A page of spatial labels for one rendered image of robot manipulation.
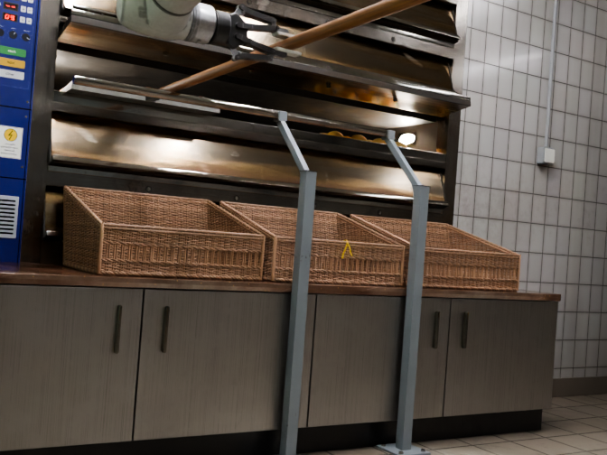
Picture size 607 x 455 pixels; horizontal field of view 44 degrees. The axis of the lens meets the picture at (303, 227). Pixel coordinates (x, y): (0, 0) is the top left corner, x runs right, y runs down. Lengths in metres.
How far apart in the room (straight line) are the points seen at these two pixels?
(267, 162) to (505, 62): 1.44
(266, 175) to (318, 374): 0.88
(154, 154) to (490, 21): 1.85
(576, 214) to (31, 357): 2.98
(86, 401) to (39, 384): 0.14
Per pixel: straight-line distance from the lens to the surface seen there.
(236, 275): 2.42
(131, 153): 2.80
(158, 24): 1.67
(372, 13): 1.55
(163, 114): 2.86
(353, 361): 2.64
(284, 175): 3.05
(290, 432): 2.49
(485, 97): 3.79
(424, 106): 3.47
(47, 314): 2.18
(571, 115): 4.24
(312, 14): 3.23
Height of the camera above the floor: 0.72
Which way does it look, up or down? 1 degrees up
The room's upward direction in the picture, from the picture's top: 4 degrees clockwise
